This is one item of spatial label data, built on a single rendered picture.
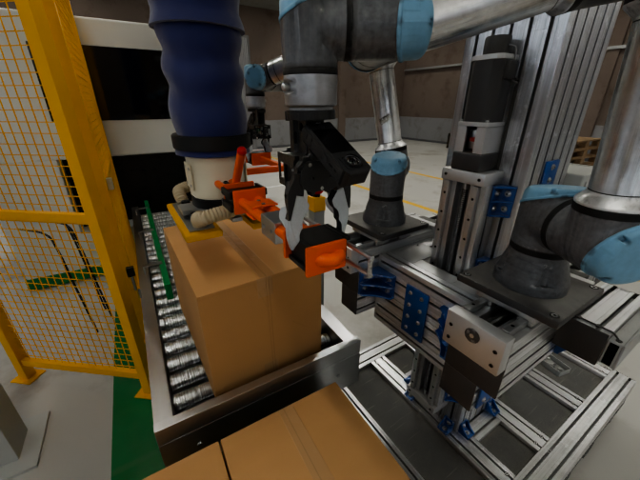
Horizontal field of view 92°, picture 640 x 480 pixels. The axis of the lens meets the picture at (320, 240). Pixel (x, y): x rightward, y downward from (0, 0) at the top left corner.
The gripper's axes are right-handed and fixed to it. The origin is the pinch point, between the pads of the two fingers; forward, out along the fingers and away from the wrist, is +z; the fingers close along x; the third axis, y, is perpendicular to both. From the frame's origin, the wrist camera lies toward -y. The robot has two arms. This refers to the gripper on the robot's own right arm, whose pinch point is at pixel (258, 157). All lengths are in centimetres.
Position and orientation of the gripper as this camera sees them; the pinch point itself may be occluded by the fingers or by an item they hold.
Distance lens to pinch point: 141.3
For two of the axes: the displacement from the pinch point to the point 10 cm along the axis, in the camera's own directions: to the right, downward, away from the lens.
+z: 0.0, 9.2, 3.9
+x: 8.4, -2.1, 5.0
